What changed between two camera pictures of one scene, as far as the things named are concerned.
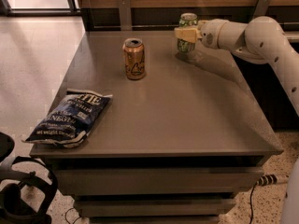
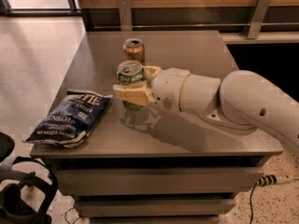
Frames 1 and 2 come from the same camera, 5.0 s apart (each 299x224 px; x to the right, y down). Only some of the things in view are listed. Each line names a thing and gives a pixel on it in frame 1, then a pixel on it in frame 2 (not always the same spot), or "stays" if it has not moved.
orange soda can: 134,49 stays
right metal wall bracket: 262,5 stays
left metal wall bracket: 125,15 stays
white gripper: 209,35 → 165,89
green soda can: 187,20 → 130,71
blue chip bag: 69,119 stays
